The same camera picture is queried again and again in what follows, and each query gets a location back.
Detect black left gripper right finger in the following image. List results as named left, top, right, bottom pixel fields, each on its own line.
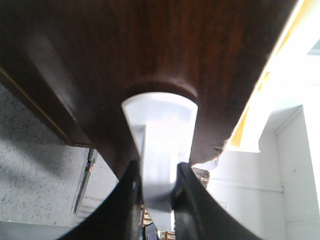
left=172, top=162, right=260, bottom=240

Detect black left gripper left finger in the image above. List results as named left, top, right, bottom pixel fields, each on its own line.
left=60, top=160, right=141, bottom=240

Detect white plastic drawer handle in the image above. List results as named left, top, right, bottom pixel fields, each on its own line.
left=121, top=91, right=219, bottom=231

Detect dark wooden drawer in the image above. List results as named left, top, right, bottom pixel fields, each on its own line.
left=0, top=0, right=297, bottom=178

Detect dark wooden drawer cabinet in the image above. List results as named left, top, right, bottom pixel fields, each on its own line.
left=0, top=68, right=94, bottom=148

